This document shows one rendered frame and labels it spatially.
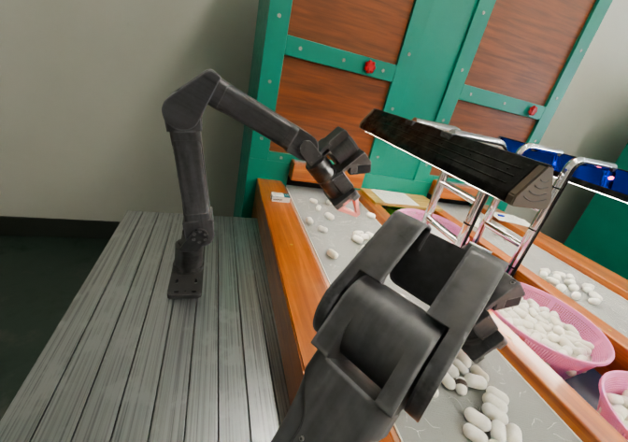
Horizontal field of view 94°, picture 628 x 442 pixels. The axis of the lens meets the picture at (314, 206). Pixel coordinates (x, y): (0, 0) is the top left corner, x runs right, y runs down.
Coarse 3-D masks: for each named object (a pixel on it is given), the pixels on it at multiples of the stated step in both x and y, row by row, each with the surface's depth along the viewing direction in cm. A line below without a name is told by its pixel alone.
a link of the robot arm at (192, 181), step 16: (176, 144) 56; (192, 144) 57; (176, 160) 58; (192, 160) 59; (192, 176) 60; (192, 192) 61; (192, 208) 62; (208, 208) 64; (192, 224) 64; (208, 224) 65; (208, 240) 67
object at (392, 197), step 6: (378, 192) 126; (384, 192) 128; (390, 192) 129; (396, 192) 131; (384, 198) 120; (390, 198) 122; (396, 198) 124; (402, 198) 126; (408, 198) 128; (402, 204) 119; (408, 204) 121; (414, 204) 122
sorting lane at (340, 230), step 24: (312, 192) 120; (312, 216) 99; (336, 216) 103; (360, 216) 108; (312, 240) 84; (336, 240) 87; (336, 264) 75; (504, 360) 57; (504, 384) 52; (528, 384) 53; (432, 408) 45; (456, 408) 46; (480, 408) 46; (528, 408) 48; (408, 432) 41; (432, 432) 41; (456, 432) 42; (528, 432) 45; (552, 432) 45
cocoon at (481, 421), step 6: (468, 408) 44; (474, 408) 44; (468, 414) 43; (474, 414) 43; (480, 414) 43; (468, 420) 43; (474, 420) 43; (480, 420) 43; (486, 420) 43; (480, 426) 43; (486, 426) 42
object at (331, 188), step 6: (330, 180) 70; (324, 186) 71; (330, 186) 71; (324, 192) 78; (330, 192) 72; (336, 192) 72; (348, 192) 72; (354, 192) 71; (330, 198) 75; (336, 198) 73; (342, 198) 71; (348, 198) 71; (336, 204) 71
